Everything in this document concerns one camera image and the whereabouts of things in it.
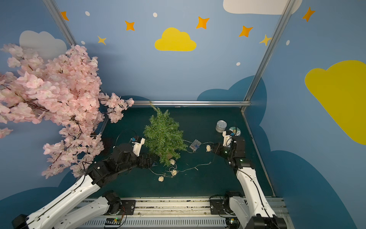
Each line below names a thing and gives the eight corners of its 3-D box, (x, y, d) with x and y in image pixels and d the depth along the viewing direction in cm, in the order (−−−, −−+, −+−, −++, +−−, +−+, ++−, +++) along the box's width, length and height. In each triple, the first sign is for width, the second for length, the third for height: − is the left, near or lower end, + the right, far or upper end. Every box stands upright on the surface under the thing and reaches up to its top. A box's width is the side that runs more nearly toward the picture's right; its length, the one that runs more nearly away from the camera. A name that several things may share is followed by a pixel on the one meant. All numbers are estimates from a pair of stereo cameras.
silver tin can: (216, 134, 110) (218, 127, 103) (214, 126, 115) (216, 119, 108) (225, 134, 110) (227, 128, 103) (223, 126, 115) (226, 119, 108)
